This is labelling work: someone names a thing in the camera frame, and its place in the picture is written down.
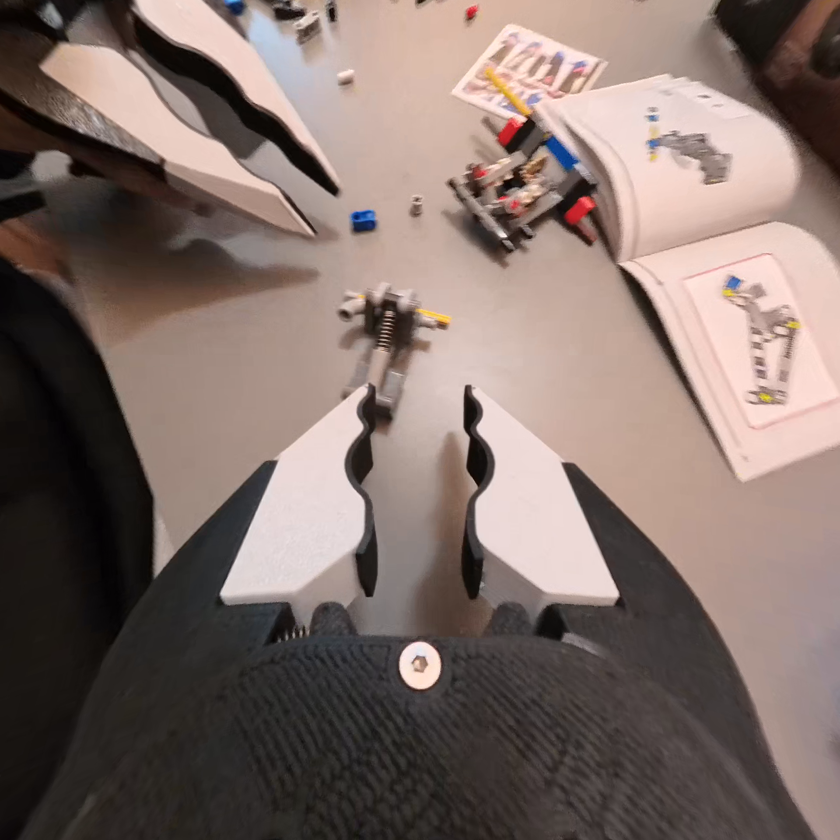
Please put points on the grey lego bush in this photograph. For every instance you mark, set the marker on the grey lego bush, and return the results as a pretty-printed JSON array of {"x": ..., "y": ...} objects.
[{"x": 415, "y": 205}]

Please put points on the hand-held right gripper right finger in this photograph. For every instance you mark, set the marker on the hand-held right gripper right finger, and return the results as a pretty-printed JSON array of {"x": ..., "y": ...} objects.
[{"x": 544, "y": 531}]

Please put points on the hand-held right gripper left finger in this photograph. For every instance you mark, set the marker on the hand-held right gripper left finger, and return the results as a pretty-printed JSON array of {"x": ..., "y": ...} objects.
[{"x": 295, "y": 531}]

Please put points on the light grey lego piece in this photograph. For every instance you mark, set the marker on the light grey lego piece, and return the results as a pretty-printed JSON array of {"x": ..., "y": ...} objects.
[{"x": 307, "y": 26}]

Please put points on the yellow lego axle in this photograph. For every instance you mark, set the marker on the yellow lego axle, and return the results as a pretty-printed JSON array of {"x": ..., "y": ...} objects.
[{"x": 436, "y": 317}]

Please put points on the lego sticker sheet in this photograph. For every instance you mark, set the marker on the lego sticker sheet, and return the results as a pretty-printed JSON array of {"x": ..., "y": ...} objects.
[{"x": 558, "y": 65}]

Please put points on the lego engine assembly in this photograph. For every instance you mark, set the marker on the lego engine assembly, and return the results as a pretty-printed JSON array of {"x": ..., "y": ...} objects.
[{"x": 525, "y": 190}]

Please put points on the person's dark clothing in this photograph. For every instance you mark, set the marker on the person's dark clothing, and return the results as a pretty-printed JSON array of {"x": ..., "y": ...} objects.
[{"x": 59, "y": 459}]

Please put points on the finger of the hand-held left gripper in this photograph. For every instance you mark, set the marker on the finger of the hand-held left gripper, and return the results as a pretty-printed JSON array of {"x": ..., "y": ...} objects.
[
  {"x": 216, "y": 52},
  {"x": 164, "y": 141}
]

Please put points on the small blue lego connector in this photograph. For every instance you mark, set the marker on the small blue lego connector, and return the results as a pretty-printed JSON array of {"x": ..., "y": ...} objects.
[{"x": 362, "y": 220}]

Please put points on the white lego bush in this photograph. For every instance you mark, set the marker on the white lego bush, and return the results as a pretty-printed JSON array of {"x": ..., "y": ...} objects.
[{"x": 346, "y": 77}]

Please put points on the open lego instruction booklet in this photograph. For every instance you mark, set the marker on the open lego instruction booklet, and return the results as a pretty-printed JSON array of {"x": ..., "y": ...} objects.
[{"x": 689, "y": 197}]

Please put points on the grey lego suspension assembly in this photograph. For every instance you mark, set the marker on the grey lego suspension assembly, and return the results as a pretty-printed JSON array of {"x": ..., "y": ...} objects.
[{"x": 387, "y": 315}]

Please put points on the black lego pin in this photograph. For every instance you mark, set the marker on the black lego pin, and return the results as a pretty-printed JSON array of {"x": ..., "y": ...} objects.
[{"x": 289, "y": 10}]

